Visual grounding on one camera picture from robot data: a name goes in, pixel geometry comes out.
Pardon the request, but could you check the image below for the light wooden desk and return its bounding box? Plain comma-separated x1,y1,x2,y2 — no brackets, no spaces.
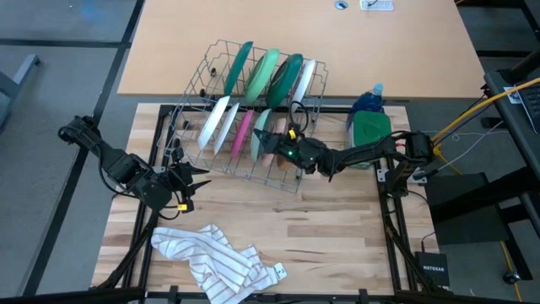
116,0,486,100

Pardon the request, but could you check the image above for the blue dish soap bottle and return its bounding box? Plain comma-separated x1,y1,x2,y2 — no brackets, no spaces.
346,83,386,128

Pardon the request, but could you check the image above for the mint green plate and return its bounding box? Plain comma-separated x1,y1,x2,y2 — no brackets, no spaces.
250,108,273,163

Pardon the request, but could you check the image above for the pink plate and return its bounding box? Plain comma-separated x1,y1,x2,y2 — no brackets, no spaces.
230,109,256,160

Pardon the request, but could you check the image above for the green Cascade detergent tub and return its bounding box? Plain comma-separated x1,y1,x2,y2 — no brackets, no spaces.
344,110,393,171

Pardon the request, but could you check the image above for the grey metal bench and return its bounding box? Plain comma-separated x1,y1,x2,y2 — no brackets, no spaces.
0,53,41,128

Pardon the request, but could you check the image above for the white desk power strip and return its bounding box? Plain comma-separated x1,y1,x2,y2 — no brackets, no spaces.
359,0,394,12

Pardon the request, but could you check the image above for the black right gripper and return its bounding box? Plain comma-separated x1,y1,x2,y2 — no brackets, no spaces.
252,128,334,176

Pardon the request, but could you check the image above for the dark green plate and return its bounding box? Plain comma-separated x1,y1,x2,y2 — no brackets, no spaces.
223,41,256,97

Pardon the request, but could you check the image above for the white red-striped kitchen towel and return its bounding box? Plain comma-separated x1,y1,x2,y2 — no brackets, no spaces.
150,223,278,304

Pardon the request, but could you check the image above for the light green plate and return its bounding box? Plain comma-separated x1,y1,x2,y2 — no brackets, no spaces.
244,47,282,105

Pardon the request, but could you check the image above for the black keyboard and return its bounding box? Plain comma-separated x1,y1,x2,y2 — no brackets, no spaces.
517,84,540,134

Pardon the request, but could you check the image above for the yellow cable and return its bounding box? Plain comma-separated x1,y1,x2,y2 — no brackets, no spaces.
499,240,523,303
429,76,540,160

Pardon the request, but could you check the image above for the teal green plate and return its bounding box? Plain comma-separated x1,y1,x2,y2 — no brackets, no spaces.
265,53,305,110

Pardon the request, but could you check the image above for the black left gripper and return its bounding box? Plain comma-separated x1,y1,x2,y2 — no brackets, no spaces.
158,162,212,208

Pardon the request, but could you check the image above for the black side desk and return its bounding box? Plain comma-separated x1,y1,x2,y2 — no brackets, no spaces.
483,50,540,237

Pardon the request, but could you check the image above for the black stand base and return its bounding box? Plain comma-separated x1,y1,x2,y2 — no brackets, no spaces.
424,172,511,246

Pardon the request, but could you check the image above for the black Netgear network switch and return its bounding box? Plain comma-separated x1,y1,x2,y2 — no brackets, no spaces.
415,252,451,288

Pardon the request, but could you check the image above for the black aluminium table frame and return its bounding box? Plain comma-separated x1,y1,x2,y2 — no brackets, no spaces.
90,103,452,304

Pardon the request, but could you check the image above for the grey wire dish rack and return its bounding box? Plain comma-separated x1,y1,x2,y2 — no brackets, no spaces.
156,39,330,195

